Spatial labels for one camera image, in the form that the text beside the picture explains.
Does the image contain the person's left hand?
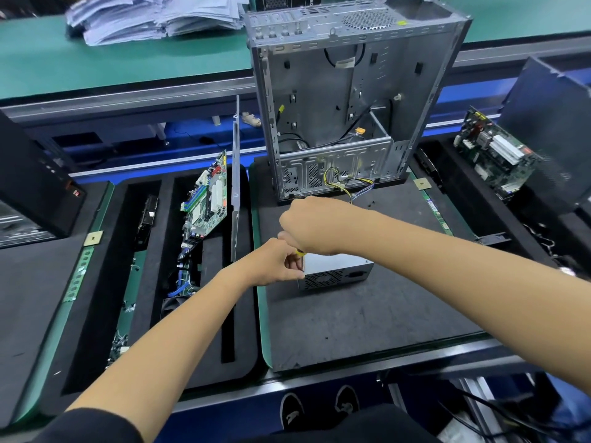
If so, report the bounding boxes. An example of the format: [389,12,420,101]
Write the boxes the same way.
[226,237,306,290]

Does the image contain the person's right hand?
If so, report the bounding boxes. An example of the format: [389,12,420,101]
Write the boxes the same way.
[277,196,371,257]

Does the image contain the silver power supply unit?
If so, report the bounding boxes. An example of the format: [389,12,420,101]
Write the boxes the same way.
[297,252,376,292]

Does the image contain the person's right forearm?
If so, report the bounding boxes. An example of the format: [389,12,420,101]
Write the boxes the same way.
[355,206,591,395]

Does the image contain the silver metal computer case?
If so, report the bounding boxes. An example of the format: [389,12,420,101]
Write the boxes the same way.
[244,0,473,202]

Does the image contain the person's left black shoe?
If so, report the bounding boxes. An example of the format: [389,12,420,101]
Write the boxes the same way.
[279,392,308,430]

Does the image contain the person's black shoe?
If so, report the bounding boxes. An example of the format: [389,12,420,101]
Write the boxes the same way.
[279,392,308,430]
[332,385,362,421]

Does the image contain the person's right black shoe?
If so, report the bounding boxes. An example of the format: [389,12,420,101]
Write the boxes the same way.
[332,385,362,421]

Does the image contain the person's black clothing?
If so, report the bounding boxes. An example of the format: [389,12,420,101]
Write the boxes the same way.
[32,403,444,443]

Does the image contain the green motherboard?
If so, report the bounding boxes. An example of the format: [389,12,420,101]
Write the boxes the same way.
[180,150,232,241]

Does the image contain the dark grey case side panel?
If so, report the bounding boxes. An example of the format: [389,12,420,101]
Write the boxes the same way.
[228,95,245,264]

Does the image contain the black foam work mat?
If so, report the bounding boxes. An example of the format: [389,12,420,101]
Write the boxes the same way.
[249,156,491,373]
[0,182,107,428]

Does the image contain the small black rectangular component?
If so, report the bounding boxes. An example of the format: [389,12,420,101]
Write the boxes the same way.
[135,193,161,247]

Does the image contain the black foam tray with slots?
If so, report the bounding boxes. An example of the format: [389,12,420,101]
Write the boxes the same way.
[37,170,262,419]

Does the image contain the long green memory strip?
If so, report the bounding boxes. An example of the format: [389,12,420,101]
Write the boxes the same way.
[9,182,116,425]
[106,249,149,365]

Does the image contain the green board with white parts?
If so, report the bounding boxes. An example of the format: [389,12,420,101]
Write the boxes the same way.
[452,106,546,199]

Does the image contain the black foam tray with recess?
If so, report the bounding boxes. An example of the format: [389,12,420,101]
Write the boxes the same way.
[411,134,591,277]

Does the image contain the black cardboard box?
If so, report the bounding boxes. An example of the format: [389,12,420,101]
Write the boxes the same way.
[254,0,324,11]

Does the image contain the black rectangular device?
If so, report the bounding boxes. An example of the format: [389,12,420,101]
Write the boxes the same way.
[0,110,87,250]

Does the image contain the large black metal panel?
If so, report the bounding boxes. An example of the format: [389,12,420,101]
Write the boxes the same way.
[499,55,591,213]

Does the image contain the stack of grey paper sheets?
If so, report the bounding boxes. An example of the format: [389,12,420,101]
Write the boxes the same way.
[65,0,252,47]

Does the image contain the green conveyor belt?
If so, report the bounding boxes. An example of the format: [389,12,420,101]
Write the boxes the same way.
[0,0,591,102]

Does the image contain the blue data cables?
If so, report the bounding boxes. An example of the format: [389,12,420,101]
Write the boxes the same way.
[164,267,197,305]

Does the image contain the small black metal bracket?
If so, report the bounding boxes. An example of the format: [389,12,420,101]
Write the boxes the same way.
[475,231,513,249]

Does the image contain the grey metal conveyor rail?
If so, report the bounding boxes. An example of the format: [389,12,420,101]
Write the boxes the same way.
[0,34,591,126]

